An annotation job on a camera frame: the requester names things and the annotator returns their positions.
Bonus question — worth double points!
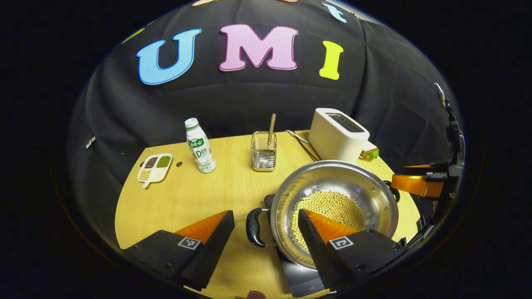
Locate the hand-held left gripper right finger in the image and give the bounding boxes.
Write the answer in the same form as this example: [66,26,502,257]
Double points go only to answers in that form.
[297,208,408,292]

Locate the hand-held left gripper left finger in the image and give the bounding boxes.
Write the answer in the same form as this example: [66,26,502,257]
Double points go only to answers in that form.
[125,210,236,291]

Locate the black induction cooktop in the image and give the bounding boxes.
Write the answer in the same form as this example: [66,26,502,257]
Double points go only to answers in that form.
[264,194,429,298]

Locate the stainless steel pot black handles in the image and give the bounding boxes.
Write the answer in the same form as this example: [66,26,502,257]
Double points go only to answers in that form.
[246,160,400,270]

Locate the pile of yellow soybeans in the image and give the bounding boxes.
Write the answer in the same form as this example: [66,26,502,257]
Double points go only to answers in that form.
[291,190,365,252]

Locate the white toaster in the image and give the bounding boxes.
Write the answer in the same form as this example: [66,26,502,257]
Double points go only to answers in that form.
[308,108,370,164]

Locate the white divided bean plate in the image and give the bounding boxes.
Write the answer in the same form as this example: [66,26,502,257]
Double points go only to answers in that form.
[137,153,173,189]

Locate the white green drink bottle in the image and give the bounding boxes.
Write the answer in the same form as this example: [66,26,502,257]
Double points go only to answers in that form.
[185,118,217,174]

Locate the black backdrop cloth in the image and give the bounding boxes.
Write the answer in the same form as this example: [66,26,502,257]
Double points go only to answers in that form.
[66,0,462,258]

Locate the black power cable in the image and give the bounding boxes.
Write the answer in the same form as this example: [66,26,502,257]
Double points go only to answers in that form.
[286,130,320,162]

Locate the metal wire basket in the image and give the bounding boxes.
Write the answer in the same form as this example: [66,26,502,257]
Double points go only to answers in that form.
[251,131,278,172]

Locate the wooden handled spoon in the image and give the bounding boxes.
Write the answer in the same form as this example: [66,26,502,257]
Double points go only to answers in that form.
[267,113,276,150]

